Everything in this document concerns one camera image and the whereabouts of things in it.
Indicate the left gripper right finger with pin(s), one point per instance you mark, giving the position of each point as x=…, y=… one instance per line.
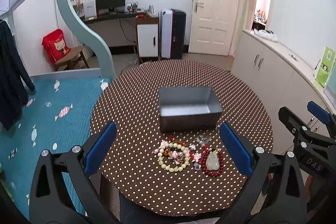
x=286, y=200

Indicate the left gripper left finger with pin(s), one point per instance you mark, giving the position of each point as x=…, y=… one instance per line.
x=50, y=201

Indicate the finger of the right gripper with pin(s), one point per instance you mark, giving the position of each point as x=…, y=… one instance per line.
x=300, y=130
x=322, y=115

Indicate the pink triangular charm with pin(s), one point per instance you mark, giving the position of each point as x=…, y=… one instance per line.
x=195, y=155

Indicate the colourful charm keychain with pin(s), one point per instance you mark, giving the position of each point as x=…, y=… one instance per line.
x=176, y=151

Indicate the pink kitty charm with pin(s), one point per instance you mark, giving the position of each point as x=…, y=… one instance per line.
x=160, y=149

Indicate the white low cabinet row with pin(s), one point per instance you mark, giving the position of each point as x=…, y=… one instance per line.
x=280, y=78

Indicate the green paper bag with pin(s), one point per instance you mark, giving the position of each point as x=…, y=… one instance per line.
x=324, y=67

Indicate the pale jade pendant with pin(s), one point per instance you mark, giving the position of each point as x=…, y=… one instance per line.
x=212, y=162

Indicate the silver pearl earring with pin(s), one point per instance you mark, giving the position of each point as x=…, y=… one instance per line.
x=197, y=166

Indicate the clear crystal charm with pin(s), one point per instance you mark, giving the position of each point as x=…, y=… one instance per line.
x=202, y=140

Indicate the white cloth on counter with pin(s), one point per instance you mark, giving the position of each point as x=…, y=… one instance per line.
x=265, y=34

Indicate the brown polka dot tablecloth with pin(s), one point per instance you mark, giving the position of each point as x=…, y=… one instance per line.
x=132, y=103

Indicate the grey metal tin box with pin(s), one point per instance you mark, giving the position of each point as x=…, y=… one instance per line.
x=188, y=108

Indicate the dark hanging jacket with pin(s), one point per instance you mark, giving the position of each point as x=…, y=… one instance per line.
x=15, y=81

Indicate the wooden chair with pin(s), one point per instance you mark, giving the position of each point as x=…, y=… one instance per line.
x=70, y=60

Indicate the white panel door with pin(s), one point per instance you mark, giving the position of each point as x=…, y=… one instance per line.
x=212, y=26

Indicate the red cat print bag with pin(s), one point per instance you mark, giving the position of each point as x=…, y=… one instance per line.
x=55, y=45

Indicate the white black air cooler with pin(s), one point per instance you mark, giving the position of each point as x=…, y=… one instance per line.
x=172, y=26

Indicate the white small cabinet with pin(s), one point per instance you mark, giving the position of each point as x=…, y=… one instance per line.
x=147, y=36

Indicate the dark desk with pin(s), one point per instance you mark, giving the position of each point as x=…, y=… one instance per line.
x=111, y=16

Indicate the black computer monitor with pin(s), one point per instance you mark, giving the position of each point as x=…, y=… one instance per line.
x=104, y=6

